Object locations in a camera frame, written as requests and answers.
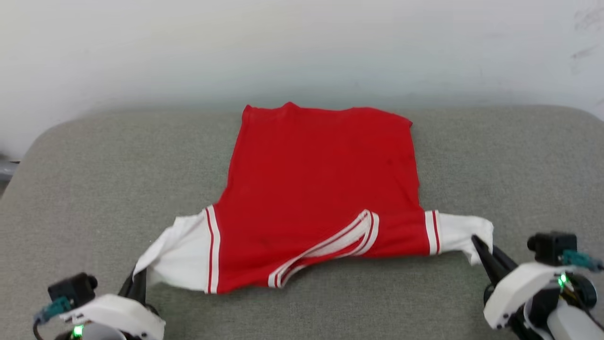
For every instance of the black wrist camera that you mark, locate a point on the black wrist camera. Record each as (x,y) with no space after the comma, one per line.
(552,246)
(71,289)

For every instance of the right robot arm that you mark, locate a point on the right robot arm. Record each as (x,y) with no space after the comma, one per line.
(571,321)

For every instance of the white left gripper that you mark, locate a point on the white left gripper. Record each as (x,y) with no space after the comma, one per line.
(118,314)

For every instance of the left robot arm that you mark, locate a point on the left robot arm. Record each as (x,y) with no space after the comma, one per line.
(96,333)

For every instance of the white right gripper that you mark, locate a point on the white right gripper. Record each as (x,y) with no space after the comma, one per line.
(516,288)

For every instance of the beige fabric panel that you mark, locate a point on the beige fabric panel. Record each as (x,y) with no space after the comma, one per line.
(94,198)

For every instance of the grey object beside sofa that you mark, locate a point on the grey object beside sofa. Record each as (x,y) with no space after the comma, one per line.
(6,169)

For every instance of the red shirt with white sleeves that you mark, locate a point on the red shirt with white sleeves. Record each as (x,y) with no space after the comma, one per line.
(316,179)

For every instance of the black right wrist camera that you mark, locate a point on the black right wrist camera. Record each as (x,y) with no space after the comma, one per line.
(552,246)

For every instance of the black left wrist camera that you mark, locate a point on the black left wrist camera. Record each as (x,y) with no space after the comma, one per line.
(71,289)

